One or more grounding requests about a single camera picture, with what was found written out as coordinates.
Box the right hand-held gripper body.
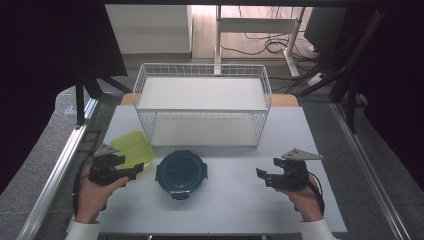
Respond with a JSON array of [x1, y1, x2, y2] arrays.
[[273, 147, 324, 192]]

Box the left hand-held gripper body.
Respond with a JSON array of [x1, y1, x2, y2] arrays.
[[88, 143, 135, 187]]

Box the person's left hand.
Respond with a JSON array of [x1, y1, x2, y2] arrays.
[[75, 164, 130, 225]]

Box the person's right hand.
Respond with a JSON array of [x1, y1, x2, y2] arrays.
[[277, 173, 325, 223]]

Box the dark green round container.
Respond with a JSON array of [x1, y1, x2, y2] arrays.
[[155, 149, 209, 201]]

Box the black metal stand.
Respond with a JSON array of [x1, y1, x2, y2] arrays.
[[74, 75, 133, 130], [285, 9, 389, 135]]

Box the wooden table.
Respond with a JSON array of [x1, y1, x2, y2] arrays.
[[119, 92, 300, 108]]

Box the white power strip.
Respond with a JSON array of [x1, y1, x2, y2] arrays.
[[307, 72, 324, 87]]

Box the black curtain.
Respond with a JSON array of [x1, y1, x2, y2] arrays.
[[334, 0, 424, 192], [0, 0, 128, 195]]

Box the white cabinet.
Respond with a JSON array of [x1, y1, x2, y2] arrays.
[[104, 4, 194, 56]]

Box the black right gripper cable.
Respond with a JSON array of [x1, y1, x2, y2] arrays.
[[307, 171, 326, 216]]

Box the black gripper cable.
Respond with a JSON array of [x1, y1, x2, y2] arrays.
[[71, 152, 98, 218], [307, 171, 326, 216]]

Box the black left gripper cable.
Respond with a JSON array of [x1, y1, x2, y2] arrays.
[[71, 152, 98, 218]]

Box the aluminium rail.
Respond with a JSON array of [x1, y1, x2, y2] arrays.
[[15, 97, 100, 240], [330, 101, 412, 240]]

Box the white wire basket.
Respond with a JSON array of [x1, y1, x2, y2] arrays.
[[132, 62, 273, 149]]

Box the black floor cables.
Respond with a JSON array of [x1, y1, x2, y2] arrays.
[[219, 5, 323, 66]]

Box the white desk frame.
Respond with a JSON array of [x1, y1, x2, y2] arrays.
[[214, 4, 307, 79]]

